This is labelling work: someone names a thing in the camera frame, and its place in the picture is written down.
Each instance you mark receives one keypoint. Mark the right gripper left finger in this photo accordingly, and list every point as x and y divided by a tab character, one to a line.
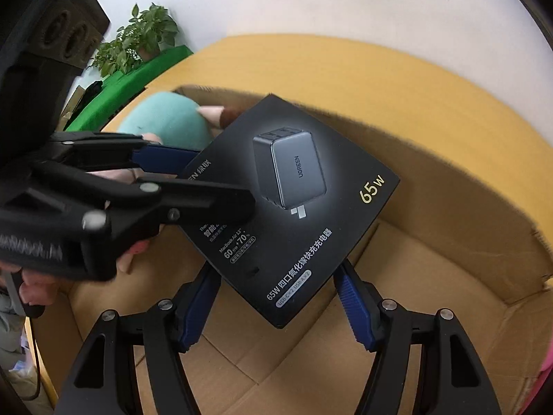
103	378

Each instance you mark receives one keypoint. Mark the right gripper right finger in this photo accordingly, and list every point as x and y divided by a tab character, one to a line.
451	379

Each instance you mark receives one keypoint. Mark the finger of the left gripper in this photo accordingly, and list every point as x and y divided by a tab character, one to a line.
190	205
96	151

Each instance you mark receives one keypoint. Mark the pig plush toy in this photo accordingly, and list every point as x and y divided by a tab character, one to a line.
172	119

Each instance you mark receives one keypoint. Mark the black charger box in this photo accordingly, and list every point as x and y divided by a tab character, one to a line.
316	194

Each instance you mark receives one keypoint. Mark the person's left hand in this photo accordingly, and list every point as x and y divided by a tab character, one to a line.
36	288

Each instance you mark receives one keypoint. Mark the green table cloth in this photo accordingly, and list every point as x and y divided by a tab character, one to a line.
119	89

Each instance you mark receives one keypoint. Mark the potted green plant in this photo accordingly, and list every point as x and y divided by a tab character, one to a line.
147	33

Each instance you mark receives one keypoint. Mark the large cardboard box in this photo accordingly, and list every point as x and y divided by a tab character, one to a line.
444	240

